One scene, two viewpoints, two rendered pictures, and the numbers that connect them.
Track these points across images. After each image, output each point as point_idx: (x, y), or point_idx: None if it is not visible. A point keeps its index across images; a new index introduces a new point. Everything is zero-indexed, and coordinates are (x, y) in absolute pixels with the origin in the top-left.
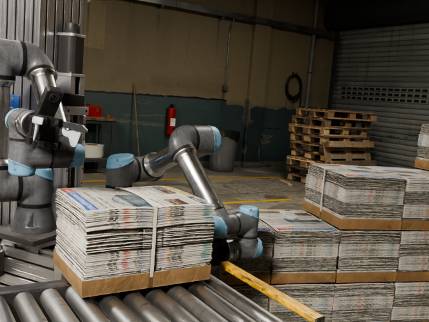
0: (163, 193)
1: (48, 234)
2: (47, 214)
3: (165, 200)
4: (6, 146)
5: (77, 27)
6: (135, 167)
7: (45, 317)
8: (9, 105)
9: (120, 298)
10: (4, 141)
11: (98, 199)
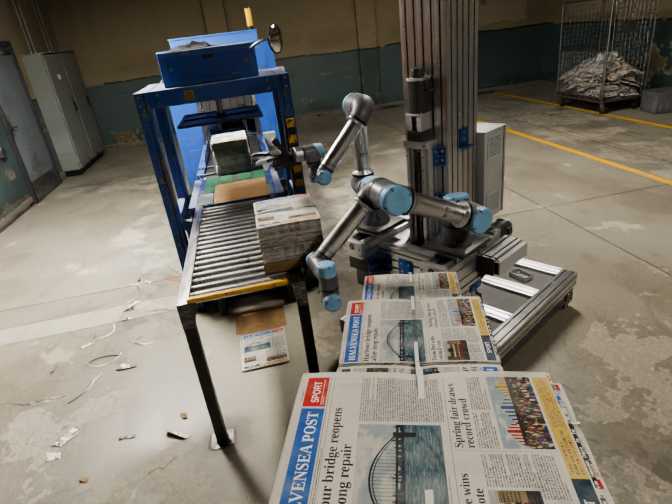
0: (290, 215)
1: (362, 225)
2: (367, 214)
3: (269, 216)
4: (357, 163)
5: (413, 72)
6: None
7: (253, 239)
8: (359, 137)
9: None
10: (356, 160)
11: (275, 202)
